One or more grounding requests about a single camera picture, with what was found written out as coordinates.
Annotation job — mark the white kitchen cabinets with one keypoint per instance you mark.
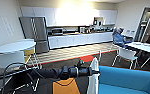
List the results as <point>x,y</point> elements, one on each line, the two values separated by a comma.
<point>74,40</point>
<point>41,15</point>

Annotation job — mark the white lower kitchen cabinets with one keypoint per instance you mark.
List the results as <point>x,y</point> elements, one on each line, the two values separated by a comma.
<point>74,40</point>

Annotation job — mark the round white table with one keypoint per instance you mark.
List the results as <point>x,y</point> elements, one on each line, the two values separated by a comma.
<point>14,46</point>

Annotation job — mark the black microwave oven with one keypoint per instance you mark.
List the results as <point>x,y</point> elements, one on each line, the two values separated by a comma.
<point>57,31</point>

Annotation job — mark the steel refrigerator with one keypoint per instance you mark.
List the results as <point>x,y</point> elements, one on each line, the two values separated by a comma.
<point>34,33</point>

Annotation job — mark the person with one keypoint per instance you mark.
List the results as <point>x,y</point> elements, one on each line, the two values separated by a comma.
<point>119,36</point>

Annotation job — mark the white shirt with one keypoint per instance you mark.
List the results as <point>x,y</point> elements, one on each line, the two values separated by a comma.
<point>92,83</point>

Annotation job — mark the white clothes hanger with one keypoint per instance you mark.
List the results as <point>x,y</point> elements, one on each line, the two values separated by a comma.
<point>95,61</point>

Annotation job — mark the white upper kitchen cabinets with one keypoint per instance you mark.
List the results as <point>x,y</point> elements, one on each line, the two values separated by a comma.
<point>41,15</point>

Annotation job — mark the white rectangular table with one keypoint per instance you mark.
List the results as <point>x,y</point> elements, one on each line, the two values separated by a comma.
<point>141,46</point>

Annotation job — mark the yellow chair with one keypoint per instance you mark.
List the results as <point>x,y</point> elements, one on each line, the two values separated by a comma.
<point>29,53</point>

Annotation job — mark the blue sofa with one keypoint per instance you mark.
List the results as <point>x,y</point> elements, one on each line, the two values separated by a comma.
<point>124,80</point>

